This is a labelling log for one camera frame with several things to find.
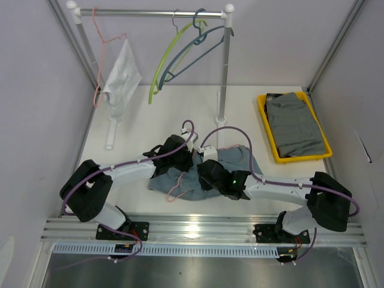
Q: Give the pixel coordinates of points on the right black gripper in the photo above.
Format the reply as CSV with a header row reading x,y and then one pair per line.
x,y
204,185

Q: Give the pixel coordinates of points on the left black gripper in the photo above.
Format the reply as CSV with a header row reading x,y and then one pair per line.
x,y
188,162

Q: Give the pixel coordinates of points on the light blue denim garment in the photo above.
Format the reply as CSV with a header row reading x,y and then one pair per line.
x,y
164,181

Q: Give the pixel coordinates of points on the pink wire hanger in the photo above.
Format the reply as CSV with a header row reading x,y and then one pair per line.
x,y
98,94
187,186

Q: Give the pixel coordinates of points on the white skirt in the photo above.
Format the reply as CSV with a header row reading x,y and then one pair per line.
x,y
122,82

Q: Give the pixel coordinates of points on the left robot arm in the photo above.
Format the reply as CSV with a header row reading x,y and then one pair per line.
x,y
86,191

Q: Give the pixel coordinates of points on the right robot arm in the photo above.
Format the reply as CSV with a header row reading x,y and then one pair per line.
x,y
322,201

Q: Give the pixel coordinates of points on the lime green hanger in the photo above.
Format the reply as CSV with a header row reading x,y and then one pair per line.
x,y
163,75

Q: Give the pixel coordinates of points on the yellow plastic bin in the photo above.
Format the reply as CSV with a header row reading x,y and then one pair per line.
x,y
261,101

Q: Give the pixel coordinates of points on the grey folded garment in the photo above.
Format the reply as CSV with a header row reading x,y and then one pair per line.
x,y
294,129

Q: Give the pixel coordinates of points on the white clothes rack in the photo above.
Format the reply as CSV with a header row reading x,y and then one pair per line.
x,y
222,20

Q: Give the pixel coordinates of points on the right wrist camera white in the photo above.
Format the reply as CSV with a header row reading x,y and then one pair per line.
x,y
208,153

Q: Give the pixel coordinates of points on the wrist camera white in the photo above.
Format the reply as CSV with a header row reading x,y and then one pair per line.
x,y
208,153
190,137

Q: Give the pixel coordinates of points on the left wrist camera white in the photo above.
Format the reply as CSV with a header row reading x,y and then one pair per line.
x,y
190,137

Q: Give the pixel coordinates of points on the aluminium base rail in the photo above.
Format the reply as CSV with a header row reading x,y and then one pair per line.
x,y
195,229

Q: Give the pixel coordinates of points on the right black mount plate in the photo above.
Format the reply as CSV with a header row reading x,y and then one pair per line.
x,y
266,234

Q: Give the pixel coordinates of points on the black mount plate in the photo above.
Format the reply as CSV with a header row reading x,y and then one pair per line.
x,y
139,229
266,234

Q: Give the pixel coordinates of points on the left black mount plate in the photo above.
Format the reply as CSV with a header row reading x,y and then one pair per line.
x,y
139,229

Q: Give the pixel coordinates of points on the perforated cable tray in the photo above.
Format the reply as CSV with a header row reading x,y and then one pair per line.
x,y
247,251

